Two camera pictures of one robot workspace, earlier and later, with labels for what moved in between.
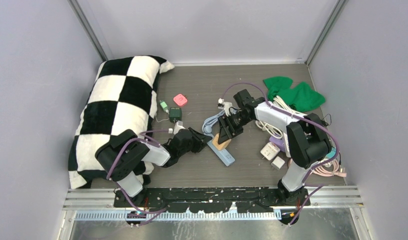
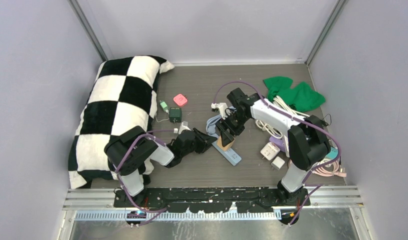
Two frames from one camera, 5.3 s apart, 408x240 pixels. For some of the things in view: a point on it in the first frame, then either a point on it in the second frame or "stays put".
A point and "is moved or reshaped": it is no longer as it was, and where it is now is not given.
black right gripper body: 235,122 stays put
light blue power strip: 224,155 is moved or reshaped
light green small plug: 164,106 stays put
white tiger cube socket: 270,150 stays put
